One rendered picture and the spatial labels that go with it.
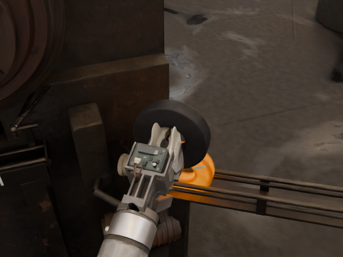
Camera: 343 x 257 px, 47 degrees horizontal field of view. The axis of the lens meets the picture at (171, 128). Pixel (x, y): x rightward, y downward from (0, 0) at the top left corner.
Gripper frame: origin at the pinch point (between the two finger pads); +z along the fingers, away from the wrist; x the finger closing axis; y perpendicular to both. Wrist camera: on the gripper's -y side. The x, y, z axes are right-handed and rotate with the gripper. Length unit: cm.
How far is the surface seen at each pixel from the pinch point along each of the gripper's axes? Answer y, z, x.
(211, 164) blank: -20.4, 5.0, -7.0
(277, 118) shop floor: -122, 98, -24
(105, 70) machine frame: -10.6, 20.3, 24.6
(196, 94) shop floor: -124, 107, 26
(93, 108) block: -15.6, 11.3, 25.6
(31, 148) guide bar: -22.4, -0.6, 40.4
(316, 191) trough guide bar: -25.4, 6.5, -32.3
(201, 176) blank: -22.9, 2.7, -5.0
